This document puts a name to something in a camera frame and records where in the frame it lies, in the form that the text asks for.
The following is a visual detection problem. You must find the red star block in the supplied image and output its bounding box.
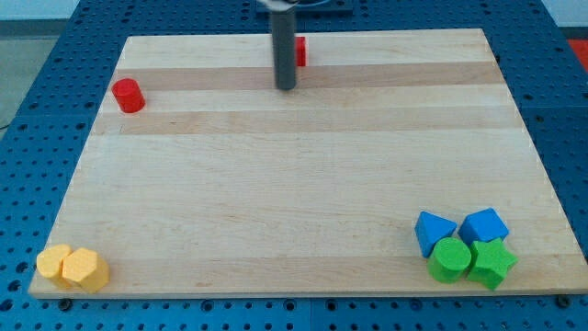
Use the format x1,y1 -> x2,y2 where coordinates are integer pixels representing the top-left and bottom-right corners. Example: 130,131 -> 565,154
295,36 -> 307,67

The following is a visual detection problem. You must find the green star block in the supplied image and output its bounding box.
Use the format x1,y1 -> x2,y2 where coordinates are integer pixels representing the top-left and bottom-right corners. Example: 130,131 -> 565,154
466,238 -> 518,291

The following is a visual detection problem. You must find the wooden board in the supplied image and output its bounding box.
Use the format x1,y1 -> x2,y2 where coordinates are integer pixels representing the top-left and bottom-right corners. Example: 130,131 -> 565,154
48,29 -> 587,299

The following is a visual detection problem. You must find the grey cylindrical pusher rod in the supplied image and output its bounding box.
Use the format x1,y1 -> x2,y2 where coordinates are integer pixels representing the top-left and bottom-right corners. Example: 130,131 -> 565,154
270,7 -> 297,90

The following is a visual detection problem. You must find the blue triangle block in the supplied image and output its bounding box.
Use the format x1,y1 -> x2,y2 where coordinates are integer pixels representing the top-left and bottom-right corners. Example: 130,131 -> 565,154
414,211 -> 458,258

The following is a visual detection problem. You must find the green cylinder block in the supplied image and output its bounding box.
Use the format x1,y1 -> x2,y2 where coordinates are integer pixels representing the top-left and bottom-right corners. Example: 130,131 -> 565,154
427,237 -> 471,283

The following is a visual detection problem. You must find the red cylinder block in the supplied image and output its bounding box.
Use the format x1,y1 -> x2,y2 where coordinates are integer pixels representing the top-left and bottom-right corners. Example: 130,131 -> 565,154
111,78 -> 145,113

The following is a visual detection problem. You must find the blue cube block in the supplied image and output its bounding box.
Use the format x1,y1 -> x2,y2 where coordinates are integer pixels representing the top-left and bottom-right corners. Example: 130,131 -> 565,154
458,208 -> 510,245

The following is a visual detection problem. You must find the yellow hexagon block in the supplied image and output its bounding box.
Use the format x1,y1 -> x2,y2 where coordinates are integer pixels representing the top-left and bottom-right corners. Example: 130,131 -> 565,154
62,247 -> 110,293

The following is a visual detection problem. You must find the yellow cylinder block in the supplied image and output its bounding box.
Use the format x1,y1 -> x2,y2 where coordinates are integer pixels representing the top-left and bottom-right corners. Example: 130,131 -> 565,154
36,244 -> 73,289

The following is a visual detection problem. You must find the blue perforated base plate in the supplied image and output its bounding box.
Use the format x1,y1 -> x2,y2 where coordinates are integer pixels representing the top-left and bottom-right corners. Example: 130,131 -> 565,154
1,0 -> 587,330

